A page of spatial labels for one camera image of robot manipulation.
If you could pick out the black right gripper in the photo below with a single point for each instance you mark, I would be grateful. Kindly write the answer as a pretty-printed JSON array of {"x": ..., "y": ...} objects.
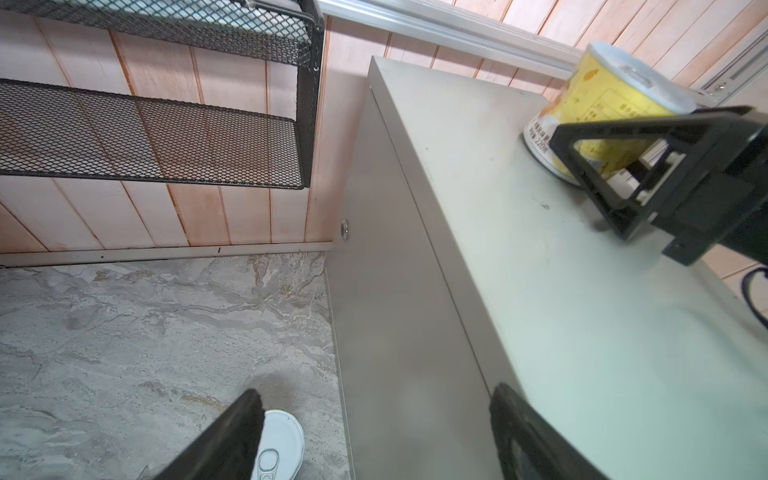
[{"x": 701, "y": 177}]

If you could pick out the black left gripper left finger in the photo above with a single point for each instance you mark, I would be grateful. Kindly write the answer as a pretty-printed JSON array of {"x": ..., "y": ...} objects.
[{"x": 227, "y": 449}]

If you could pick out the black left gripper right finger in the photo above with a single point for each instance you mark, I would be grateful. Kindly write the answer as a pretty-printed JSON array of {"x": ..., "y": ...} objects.
[{"x": 528, "y": 447}]

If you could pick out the tall yellow peach can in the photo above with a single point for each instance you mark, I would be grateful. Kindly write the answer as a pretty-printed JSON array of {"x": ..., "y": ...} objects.
[{"x": 607, "y": 84}]

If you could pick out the left floor can near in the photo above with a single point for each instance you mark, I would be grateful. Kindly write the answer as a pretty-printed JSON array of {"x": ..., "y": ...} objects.
[{"x": 281, "y": 447}]

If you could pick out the grey metal cabinet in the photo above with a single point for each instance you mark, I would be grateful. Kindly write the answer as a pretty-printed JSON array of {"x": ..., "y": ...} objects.
[{"x": 464, "y": 264}]

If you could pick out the black mesh wall basket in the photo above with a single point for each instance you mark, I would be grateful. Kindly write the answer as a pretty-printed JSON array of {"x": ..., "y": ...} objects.
[{"x": 217, "y": 93}]

